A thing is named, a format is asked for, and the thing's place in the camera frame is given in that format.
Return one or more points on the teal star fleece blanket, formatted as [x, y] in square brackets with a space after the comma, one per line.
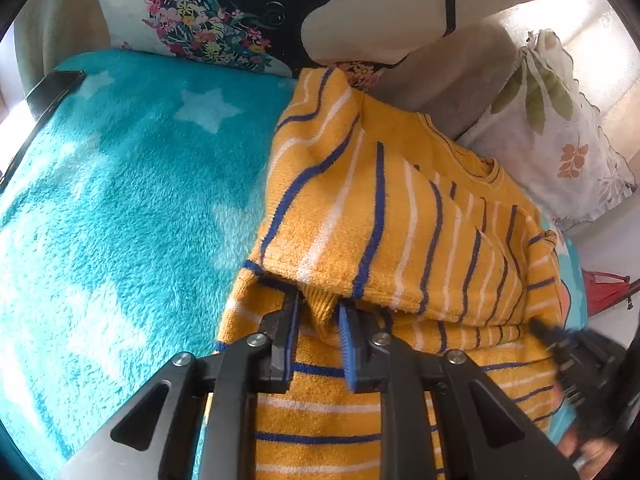
[125, 220]

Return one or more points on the person's right hand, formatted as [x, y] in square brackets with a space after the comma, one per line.
[575, 447]

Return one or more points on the red metal frame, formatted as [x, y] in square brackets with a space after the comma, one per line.
[612, 285]

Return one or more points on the black phone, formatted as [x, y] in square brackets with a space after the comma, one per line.
[42, 97]

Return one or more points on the white silhouette floral pillow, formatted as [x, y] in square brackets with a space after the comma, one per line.
[360, 5]

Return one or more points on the white leaf print pillow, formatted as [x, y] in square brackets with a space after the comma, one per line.
[560, 125]

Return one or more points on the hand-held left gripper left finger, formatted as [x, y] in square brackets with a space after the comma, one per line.
[294, 340]

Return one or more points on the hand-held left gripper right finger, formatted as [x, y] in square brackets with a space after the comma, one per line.
[347, 352]

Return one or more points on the yellow striped sweater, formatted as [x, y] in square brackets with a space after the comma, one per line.
[390, 220]

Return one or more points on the grey cushion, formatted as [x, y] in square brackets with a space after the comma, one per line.
[450, 75]

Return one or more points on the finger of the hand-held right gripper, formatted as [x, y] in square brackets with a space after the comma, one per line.
[544, 332]

